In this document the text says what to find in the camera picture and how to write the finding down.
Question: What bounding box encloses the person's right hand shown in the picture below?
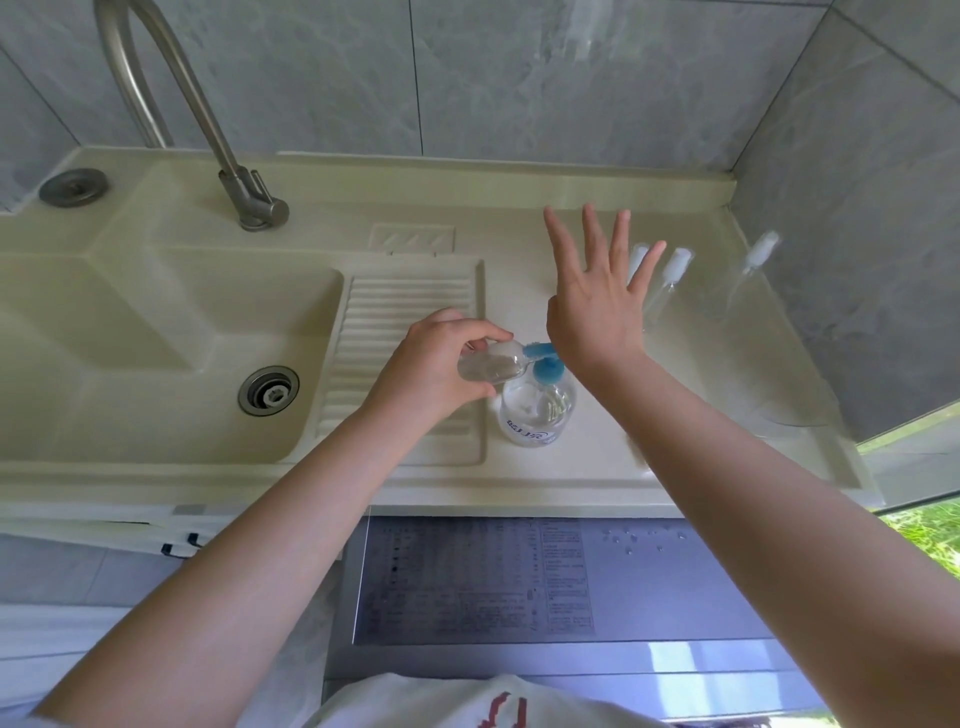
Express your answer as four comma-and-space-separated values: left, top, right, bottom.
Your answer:
542, 203, 669, 388

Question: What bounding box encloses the person's left hand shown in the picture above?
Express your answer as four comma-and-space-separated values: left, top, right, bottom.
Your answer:
359, 307, 515, 433

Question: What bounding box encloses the clear hand sanitizer pump bottle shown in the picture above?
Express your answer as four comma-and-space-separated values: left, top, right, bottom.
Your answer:
498, 341, 577, 448

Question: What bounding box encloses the person's left forearm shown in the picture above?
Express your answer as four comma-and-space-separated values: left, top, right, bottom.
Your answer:
29, 404, 418, 728

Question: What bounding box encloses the person's right forearm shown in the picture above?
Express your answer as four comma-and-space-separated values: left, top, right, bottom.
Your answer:
599, 359, 960, 728

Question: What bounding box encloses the person's white shirt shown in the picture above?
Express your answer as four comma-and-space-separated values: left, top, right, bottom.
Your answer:
303, 672, 669, 728

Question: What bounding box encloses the steel sink drain strainer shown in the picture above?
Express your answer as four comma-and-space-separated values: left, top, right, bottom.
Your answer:
237, 365, 301, 418

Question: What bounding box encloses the grey washing machine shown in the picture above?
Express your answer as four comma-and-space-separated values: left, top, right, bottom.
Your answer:
322, 515, 826, 728

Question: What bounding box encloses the cream sink with washboard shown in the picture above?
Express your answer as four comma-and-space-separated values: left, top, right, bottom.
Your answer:
0, 146, 886, 520

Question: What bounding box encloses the curved steel faucet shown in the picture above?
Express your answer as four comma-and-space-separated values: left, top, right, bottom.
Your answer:
93, 0, 291, 232

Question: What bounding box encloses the glass window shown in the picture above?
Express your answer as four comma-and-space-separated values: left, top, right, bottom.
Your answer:
854, 401, 960, 579

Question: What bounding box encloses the white cabinet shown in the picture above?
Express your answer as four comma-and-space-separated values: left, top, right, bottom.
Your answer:
0, 502, 354, 564

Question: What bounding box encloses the round steel hole cover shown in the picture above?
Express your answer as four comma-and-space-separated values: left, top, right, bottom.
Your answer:
38, 167, 110, 208

